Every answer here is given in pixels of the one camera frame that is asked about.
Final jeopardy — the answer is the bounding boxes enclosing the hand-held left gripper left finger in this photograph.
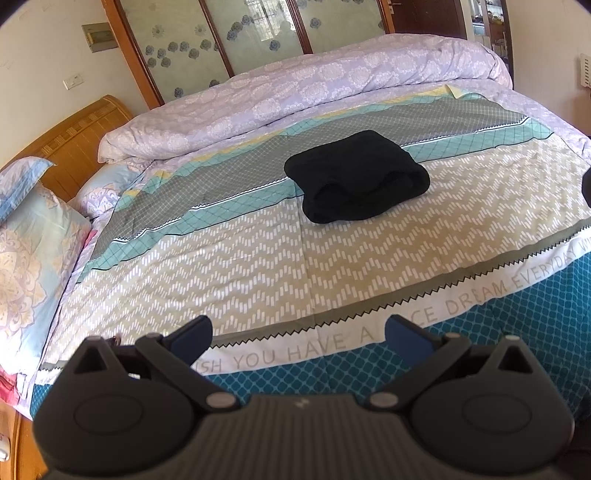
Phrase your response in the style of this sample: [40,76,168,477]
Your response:
[69,315,241,411]

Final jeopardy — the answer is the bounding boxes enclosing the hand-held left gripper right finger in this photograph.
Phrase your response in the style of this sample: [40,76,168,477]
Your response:
[369,315,532,411]

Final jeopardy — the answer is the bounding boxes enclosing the black pants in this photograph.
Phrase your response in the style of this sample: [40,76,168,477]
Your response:
[284,130,431,225]

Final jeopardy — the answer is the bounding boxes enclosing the patterned teal beige bedsheet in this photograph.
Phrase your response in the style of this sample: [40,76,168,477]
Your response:
[30,83,591,418]

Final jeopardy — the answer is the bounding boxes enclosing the small floral pillow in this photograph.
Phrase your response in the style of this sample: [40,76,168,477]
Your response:
[73,161,155,220]

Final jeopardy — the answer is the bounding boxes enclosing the large floral pillow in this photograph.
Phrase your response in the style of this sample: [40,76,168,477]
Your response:
[0,156,94,372]

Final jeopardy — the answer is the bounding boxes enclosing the dark wooden display cabinet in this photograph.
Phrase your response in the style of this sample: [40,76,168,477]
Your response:
[467,0,514,70]

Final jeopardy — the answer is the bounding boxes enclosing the pink cloth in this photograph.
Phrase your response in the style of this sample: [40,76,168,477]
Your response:
[0,357,35,409]

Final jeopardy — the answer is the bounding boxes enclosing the wooden nightstand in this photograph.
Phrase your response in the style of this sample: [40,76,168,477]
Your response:
[0,399,49,480]

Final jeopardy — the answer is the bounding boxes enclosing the dark wooden door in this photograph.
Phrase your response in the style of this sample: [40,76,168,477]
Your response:
[392,0,468,37]

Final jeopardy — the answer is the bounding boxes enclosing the wooden headboard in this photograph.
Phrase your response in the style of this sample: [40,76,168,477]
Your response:
[0,95,136,205]

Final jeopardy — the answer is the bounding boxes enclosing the lavender floral quilt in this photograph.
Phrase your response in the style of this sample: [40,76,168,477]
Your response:
[98,33,514,163]

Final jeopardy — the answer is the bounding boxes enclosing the floral frosted glass sliding doors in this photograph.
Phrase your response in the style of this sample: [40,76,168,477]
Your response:
[102,0,399,110]

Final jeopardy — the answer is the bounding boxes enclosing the grey electrical panel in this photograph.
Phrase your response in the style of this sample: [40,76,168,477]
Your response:
[82,21,117,53]

